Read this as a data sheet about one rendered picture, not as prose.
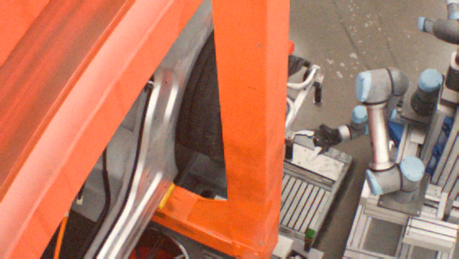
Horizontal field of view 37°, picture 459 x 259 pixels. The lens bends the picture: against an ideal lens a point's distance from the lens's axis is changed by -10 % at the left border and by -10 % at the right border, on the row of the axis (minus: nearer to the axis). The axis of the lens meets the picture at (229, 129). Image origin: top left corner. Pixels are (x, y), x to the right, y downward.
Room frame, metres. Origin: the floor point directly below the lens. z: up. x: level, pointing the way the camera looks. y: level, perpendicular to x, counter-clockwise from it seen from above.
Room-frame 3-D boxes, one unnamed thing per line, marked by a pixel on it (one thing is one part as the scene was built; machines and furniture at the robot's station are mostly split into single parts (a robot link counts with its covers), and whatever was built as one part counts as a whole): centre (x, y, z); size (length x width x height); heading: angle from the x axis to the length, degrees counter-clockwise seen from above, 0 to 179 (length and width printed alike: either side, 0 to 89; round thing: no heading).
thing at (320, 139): (1.73, -0.44, 0.80); 0.12 x 0.08 x 0.09; 106
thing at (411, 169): (1.42, -0.77, 0.98); 0.13 x 0.12 x 0.14; 99
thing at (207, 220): (1.50, 0.21, 0.69); 0.52 x 0.17 x 0.35; 60
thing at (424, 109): (1.88, -0.97, 0.87); 0.15 x 0.15 x 0.10
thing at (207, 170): (2.03, 0.01, 0.32); 0.40 x 0.30 x 0.28; 150
